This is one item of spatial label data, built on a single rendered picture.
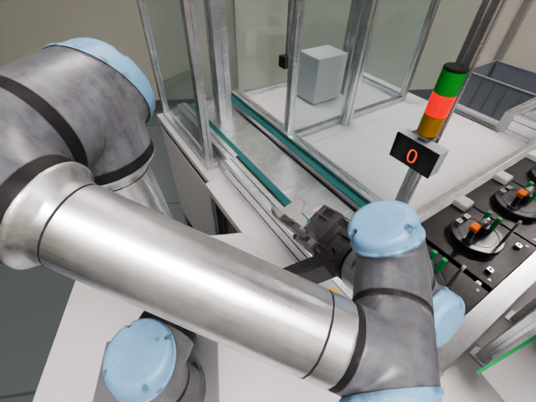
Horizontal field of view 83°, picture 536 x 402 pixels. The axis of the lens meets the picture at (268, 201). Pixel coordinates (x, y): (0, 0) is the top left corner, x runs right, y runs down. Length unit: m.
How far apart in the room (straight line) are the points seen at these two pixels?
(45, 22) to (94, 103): 3.32
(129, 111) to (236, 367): 0.63
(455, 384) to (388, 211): 0.64
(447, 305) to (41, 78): 0.47
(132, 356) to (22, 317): 1.66
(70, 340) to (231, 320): 0.75
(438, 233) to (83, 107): 0.92
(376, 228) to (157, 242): 0.21
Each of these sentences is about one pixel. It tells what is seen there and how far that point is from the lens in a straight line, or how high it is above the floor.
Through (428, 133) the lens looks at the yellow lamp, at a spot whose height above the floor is 1.27.
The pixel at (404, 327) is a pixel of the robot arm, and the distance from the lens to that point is 0.29.
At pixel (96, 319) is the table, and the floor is 0.86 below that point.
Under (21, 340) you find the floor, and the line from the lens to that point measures 2.15.
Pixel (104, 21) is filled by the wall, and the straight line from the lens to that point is 3.49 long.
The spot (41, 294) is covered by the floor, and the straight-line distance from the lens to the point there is 2.25.
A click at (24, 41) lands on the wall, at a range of 3.80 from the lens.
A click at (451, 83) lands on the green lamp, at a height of 1.39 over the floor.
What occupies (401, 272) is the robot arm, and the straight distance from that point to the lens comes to 0.32.
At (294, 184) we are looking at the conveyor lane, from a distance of 1.11.
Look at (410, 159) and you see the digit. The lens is 0.85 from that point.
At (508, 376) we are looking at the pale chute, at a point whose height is 1.01.
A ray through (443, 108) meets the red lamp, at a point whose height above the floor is 1.34.
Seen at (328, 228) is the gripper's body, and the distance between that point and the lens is 0.53.
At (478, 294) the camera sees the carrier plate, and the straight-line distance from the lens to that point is 0.93.
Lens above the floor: 1.64
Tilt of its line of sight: 44 degrees down
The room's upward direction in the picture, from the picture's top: 2 degrees clockwise
